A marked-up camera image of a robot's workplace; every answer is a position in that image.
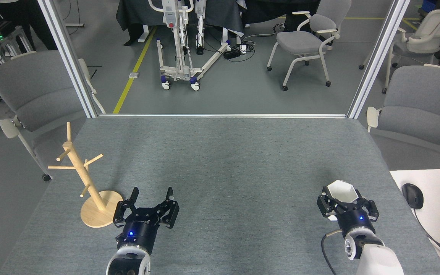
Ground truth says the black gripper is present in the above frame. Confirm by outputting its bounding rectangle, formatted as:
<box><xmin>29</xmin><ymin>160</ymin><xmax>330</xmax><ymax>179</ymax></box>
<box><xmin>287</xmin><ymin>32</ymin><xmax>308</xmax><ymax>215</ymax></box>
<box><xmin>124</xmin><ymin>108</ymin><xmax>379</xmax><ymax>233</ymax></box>
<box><xmin>113</xmin><ymin>187</ymin><xmax>180</xmax><ymax>256</ymax></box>
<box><xmin>317</xmin><ymin>186</ymin><xmax>380</xmax><ymax>233</ymax></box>

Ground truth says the white hexagonal cup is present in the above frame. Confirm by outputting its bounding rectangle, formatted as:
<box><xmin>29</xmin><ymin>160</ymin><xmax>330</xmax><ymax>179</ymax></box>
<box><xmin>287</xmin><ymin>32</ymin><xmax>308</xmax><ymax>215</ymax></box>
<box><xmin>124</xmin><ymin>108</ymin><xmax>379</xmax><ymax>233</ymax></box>
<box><xmin>326</xmin><ymin>180</ymin><xmax>360</xmax><ymax>222</ymax></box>

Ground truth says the wooden cup rack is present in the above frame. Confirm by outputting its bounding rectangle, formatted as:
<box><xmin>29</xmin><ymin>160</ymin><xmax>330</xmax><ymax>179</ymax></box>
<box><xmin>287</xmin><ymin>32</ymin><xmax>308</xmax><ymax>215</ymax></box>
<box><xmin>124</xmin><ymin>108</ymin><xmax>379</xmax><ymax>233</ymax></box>
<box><xmin>48</xmin><ymin>122</ymin><xmax>124</xmax><ymax>228</ymax></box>

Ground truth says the black computer mouse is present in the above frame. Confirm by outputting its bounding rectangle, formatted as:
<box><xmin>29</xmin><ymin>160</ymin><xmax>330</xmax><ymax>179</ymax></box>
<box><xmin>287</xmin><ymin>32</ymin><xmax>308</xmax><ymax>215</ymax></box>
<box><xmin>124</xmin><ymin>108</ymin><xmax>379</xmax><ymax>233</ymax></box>
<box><xmin>402</xmin><ymin>183</ymin><xmax>424</xmax><ymax>209</ymax></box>

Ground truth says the black power strip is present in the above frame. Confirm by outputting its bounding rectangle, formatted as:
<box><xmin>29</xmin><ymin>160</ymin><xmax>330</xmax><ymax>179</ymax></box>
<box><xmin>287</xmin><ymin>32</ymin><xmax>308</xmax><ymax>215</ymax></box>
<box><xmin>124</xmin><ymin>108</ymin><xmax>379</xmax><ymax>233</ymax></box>
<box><xmin>223</xmin><ymin>45</ymin><xmax>248</xmax><ymax>60</ymax></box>

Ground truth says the cream mesh-back chair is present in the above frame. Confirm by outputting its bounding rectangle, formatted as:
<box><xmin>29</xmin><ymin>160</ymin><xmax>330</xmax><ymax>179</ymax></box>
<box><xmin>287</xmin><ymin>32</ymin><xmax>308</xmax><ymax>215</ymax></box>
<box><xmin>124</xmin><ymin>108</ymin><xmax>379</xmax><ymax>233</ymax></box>
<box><xmin>359</xmin><ymin>8</ymin><xmax>440</xmax><ymax>94</ymax></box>

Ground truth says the dark table cloth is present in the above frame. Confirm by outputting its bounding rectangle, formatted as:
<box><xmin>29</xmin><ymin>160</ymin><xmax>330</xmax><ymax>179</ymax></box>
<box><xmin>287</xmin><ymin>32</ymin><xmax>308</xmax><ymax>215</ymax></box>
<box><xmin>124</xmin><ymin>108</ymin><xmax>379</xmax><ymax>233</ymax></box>
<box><xmin>116</xmin><ymin>0</ymin><xmax>243</xmax><ymax>46</ymax></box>

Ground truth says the white wheeled stand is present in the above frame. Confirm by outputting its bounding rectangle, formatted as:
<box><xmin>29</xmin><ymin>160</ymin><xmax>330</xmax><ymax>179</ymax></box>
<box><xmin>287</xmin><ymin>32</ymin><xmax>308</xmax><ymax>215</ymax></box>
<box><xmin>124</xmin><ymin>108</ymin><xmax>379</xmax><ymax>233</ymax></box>
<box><xmin>148</xmin><ymin>0</ymin><xmax>231</xmax><ymax>91</ymax></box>

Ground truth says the person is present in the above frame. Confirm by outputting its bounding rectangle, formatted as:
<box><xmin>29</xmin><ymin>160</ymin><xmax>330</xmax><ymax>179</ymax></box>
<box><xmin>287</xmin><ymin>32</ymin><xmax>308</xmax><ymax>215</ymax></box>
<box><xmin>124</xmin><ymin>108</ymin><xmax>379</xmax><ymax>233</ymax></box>
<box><xmin>4</xmin><ymin>0</ymin><xmax>57</xmax><ymax>51</ymax></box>

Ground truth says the silver table edge rail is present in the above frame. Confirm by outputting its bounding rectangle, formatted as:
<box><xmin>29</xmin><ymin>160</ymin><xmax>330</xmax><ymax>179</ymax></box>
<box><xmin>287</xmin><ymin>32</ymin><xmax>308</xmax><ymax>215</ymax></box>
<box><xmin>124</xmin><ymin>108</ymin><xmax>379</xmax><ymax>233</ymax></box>
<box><xmin>98</xmin><ymin>113</ymin><xmax>348</xmax><ymax>119</ymax></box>

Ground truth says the grey chair with cream frame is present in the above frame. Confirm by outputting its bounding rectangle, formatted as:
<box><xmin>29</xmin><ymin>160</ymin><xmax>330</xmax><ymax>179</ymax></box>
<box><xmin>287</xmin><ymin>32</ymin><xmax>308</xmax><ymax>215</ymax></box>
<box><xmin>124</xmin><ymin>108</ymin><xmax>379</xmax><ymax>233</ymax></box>
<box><xmin>0</xmin><ymin>51</ymin><xmax>106</xmax><ymax>182</ymax></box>
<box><xmin>366</xmin><ymin>64</ymin><xmax>440</xmax><ymax>168</ymax></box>
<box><xmin>267</xmin><ymin>0</ymin><xmax>352</xmax><ymax>91</ymax></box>

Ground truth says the silver frame post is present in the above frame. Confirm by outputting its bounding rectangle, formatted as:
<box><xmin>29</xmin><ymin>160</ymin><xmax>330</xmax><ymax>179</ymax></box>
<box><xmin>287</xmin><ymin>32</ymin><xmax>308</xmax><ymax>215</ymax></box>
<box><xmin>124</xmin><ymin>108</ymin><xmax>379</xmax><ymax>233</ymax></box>
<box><xmin>347</xmin><ymin>0</ymin><xmax>411</xmax><ymax>119</ymax></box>
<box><xmin>37</xmin><ymin>0</ymin><xmax>100</xmax><ymax>119</ymax></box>

